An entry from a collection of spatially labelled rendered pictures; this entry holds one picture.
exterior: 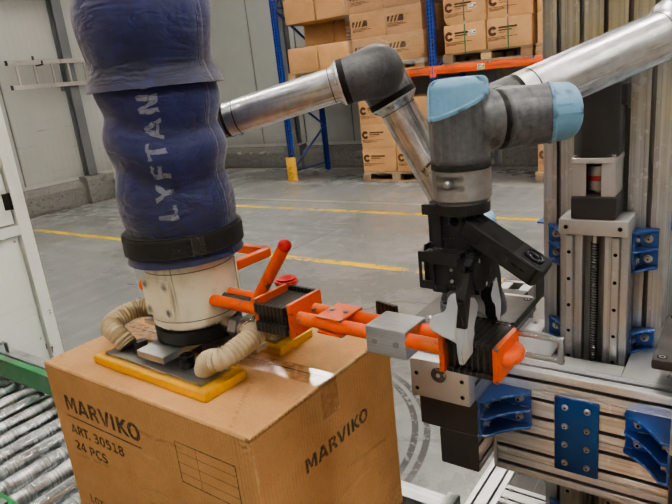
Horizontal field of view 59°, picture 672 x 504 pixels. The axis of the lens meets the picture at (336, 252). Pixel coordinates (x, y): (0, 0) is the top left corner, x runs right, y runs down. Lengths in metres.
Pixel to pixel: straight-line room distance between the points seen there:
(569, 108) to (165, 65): 0.62
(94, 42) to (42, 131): 9.61
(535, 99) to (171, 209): 0.61
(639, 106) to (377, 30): 7.77
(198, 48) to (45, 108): 9.70
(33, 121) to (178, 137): 9.59
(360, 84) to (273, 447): 0.73
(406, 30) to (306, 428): 7.98
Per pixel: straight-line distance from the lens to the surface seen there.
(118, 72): 1.05
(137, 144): 1.05
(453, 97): 0.73
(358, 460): 1.20
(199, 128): 1.07
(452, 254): 0.77
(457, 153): 0.73
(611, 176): 1.29
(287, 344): 1.16
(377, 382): 1.19
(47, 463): 2.14
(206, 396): 1.04
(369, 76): 1.27
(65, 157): 10.83
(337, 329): 0.92
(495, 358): 0.78
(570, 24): 1.37
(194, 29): 1.06
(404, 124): 1.40
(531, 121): 0.77
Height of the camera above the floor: 1.58
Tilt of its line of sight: 16 degrees down
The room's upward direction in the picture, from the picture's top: 6 degrees counter-clockwise
